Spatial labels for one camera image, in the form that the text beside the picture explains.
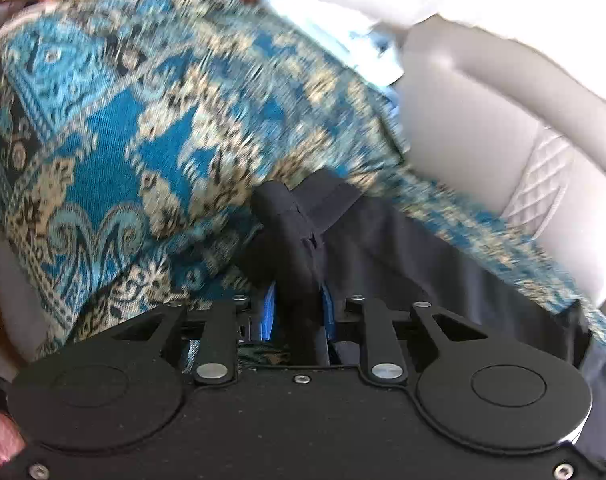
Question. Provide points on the black pants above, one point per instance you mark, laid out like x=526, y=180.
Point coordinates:
x=383, y=255

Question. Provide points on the beige leather sofa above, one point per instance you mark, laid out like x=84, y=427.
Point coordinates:
x=483, y=135

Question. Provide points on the blue patterned blanket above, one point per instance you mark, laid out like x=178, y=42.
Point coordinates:
x=133, y=160

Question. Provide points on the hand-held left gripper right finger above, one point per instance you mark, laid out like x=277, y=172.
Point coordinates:
x=328, y=315

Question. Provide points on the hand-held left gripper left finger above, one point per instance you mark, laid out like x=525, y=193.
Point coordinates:
x=266, y=312

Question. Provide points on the light blue cloth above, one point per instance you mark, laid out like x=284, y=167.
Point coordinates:
x=343, y=45

